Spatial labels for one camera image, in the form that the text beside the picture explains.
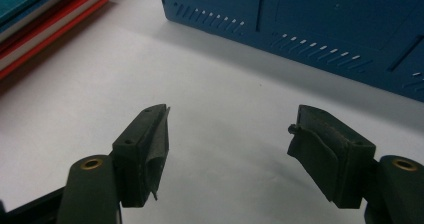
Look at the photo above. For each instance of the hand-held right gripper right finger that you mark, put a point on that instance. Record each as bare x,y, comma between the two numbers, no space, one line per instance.
333,160

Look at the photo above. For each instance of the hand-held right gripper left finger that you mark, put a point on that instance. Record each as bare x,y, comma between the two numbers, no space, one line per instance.
141,157

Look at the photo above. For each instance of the blue plastic file rack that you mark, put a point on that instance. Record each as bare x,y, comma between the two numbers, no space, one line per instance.
300,10

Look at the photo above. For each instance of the red picture book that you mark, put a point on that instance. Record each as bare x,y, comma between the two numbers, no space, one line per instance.
23,34
50,40

